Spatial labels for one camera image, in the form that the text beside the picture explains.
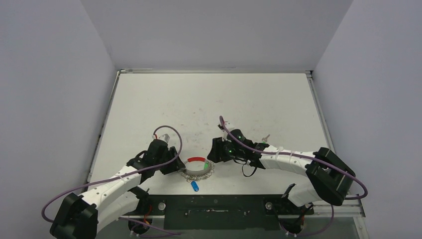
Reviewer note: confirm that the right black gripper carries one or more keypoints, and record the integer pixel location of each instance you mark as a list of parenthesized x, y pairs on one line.
[(217, 150)]

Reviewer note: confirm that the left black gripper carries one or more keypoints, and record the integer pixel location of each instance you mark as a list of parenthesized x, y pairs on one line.
[(175, 165)]

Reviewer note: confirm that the large keyring with red sleeve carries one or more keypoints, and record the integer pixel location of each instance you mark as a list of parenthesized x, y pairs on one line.
[(195, 169)]

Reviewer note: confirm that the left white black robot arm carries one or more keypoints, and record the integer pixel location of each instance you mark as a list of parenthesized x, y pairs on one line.
[(83, 216)]

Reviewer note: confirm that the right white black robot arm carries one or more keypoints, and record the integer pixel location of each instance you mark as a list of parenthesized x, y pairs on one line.
[(329, 178)]

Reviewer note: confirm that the green capped key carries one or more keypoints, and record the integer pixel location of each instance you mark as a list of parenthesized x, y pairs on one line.
[(265, 139)]

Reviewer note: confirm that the blue key tag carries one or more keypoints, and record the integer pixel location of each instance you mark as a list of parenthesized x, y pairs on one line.
[(195, 186)]

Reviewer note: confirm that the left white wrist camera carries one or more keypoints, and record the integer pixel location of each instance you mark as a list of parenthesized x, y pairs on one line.
[(164, 137)]

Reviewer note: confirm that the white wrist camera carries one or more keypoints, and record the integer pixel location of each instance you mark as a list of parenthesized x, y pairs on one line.
[(164, 137), (226, 126)]

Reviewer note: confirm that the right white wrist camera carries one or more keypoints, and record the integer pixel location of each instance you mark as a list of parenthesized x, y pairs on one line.
[(226, 126)]

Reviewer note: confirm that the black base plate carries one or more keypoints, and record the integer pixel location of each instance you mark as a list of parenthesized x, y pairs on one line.
[(223, 212)]

